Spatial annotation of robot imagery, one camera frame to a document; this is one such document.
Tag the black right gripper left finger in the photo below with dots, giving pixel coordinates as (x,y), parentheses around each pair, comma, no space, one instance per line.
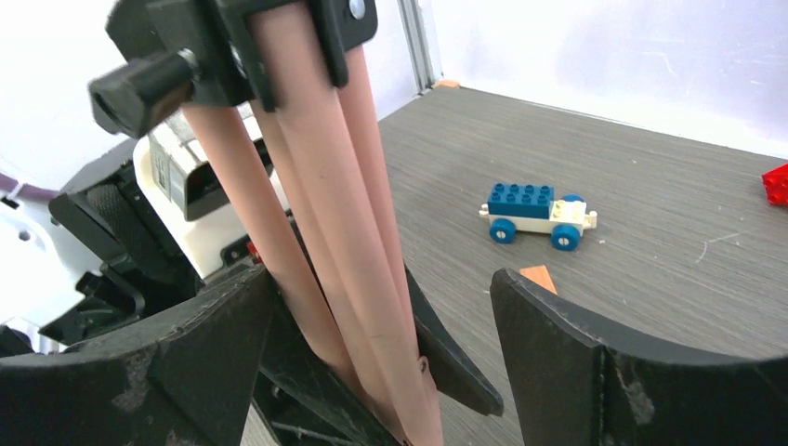
(184,376)

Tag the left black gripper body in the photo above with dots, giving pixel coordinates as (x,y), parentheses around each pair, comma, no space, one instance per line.
(142,271)

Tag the small wooden block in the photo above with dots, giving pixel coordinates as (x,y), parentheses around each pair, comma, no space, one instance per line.
(541,276)

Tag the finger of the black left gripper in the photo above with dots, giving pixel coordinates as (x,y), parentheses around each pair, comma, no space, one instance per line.
(300,400)
(454,373)

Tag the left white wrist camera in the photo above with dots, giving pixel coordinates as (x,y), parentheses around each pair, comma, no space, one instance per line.
(180,184)

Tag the pink music stand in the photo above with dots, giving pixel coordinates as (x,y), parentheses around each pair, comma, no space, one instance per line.
(278,96)

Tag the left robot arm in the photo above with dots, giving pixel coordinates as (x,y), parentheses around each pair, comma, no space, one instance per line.
(40,265)

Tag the red purple brick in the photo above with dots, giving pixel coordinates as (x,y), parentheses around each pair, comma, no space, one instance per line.
(775,183)

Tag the blue white toy car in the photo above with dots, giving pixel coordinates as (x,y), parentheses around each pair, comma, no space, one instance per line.
(512,208)

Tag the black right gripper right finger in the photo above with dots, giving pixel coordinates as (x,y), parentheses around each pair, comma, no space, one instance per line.
(580,378)

